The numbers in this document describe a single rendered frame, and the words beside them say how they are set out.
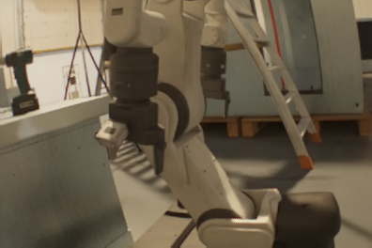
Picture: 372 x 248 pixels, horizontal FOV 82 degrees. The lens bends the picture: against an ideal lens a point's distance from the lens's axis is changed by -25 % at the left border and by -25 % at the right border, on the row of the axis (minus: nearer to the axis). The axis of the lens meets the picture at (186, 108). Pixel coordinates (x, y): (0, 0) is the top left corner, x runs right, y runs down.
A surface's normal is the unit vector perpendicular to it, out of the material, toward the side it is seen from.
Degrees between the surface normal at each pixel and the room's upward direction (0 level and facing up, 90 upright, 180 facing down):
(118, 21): 90
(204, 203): 90
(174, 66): 90
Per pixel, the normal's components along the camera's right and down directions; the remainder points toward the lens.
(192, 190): -0.40, 0.20
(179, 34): -0.33, 0.59
